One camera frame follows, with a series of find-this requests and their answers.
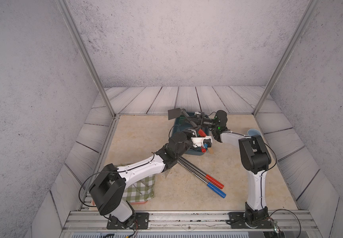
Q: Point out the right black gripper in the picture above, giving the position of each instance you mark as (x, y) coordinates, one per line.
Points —
(201, 120)

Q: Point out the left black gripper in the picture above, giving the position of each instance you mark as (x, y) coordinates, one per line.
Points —
(190, 132)

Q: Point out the grey hoe red grip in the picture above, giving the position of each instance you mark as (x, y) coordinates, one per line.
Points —
(182, 116)
(202, 173)

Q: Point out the chrome hoe blue grip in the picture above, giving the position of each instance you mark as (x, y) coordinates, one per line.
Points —
(209, 184)

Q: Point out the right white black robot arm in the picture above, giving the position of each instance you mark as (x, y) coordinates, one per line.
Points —
(254, 156)

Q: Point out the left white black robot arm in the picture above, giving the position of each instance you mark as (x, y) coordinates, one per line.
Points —
(108, 187)

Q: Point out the teal plastic storage box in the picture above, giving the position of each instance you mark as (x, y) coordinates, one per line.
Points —
(185, 125)

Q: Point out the light blue mug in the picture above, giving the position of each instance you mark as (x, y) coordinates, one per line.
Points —
(253, 132)

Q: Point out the green white checkered cloth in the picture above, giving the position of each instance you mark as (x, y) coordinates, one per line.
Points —
(141, 191)

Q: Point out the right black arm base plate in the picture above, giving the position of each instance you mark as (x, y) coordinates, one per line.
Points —
(240, 220)

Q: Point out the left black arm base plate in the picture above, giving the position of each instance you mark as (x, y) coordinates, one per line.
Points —
(127, 220)

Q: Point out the aluminium front rail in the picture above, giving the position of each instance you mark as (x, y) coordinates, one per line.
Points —
(299, 222)

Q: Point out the right aluminium frame post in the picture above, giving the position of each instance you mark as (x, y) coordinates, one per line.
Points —
(300, 29)

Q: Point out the aluminium frame post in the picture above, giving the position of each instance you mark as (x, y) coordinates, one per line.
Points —
(300, 29)
(63, 7)

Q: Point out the left aluminium frame post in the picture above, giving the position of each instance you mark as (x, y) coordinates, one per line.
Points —
(63, 7)

